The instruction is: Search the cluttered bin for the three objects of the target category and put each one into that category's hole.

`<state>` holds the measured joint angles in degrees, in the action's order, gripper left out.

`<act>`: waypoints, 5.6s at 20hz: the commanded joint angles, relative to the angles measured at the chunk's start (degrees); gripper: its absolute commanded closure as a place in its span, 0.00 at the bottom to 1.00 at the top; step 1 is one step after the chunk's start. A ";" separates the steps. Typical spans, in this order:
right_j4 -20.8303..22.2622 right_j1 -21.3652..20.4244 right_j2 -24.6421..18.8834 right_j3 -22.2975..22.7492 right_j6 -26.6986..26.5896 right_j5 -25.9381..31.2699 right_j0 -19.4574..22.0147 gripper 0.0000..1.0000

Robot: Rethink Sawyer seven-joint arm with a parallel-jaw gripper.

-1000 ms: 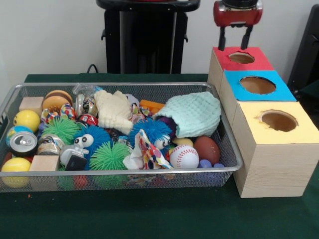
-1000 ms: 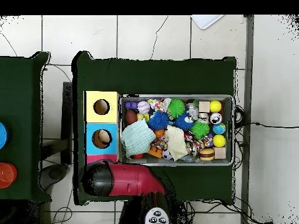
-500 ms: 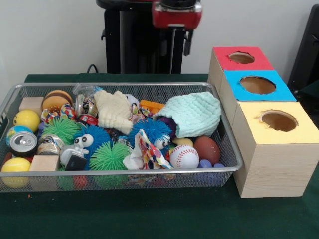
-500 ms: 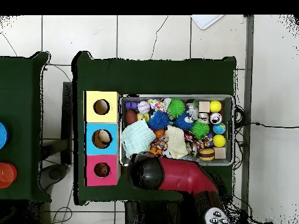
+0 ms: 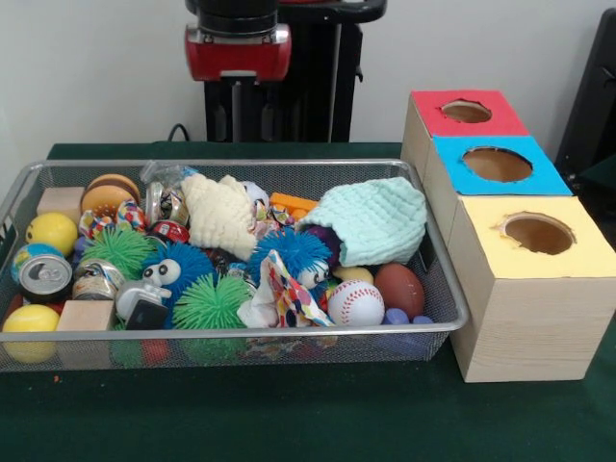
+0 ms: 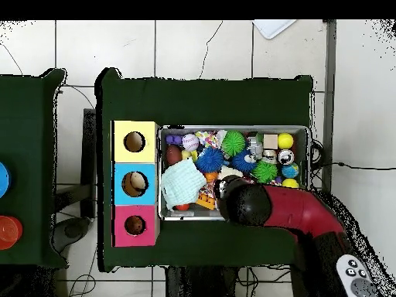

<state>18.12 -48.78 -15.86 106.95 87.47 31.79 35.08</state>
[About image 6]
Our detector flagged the wooden box with three holes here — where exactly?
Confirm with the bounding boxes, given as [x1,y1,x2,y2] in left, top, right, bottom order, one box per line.
[111,119,161,248]

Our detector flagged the shallow clear mesh bin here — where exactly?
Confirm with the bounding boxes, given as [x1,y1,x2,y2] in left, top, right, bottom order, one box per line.
[157,124,312,222]

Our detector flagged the blue spiky ball with eyes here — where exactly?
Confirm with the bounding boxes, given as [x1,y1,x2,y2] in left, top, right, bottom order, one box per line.
[195,145,225,173]
[231,149,258,174]

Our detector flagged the white baseball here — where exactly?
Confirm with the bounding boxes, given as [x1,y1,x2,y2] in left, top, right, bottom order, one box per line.
[181,133,200,152]

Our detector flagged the mint green cloth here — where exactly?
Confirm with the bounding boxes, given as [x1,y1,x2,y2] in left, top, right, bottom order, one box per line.
[159,159,207,211]

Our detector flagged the brown toy football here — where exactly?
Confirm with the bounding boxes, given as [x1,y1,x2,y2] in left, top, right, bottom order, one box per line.
[165,144,183,166]

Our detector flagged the cream white cloth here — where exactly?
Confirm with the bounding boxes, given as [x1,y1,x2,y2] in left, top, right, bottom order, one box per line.
[217,165,244,180]

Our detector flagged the green spiky ball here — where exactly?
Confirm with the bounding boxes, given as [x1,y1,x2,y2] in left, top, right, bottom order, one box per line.
[251,159,278,184]
[220,130,246,157]

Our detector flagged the dark green table cloth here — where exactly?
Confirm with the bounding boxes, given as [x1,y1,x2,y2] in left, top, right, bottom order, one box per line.
[0,68,68,269]
[95,67,313,273]

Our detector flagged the plain yellow ball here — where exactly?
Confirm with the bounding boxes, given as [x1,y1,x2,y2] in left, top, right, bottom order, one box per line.
[277,131,295,150]

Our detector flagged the black upright panel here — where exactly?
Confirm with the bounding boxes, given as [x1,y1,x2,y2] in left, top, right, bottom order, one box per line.
[80,108,97,219]

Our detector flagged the dark grey rounded base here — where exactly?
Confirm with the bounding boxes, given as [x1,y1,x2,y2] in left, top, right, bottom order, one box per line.
[50,216,92,253]

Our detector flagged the white board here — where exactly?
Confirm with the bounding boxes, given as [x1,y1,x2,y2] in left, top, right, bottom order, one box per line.
[251,19,298,40]

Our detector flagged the blue round disc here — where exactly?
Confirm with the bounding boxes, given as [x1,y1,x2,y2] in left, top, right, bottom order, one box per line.
[0,161,12,199]

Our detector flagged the red round disc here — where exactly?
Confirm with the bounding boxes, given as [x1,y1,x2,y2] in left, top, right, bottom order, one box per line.
[0,215,23,251]

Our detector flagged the thin black cable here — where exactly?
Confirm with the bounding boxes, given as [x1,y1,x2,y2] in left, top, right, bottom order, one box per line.
[309,138,396,199]
[199,19,224,80]

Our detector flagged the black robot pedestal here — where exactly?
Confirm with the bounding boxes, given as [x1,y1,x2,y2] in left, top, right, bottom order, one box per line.
[165,266,239,297]

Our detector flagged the grey metal rail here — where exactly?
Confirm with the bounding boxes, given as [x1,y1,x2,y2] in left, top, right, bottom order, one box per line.
[318,19,337,194]

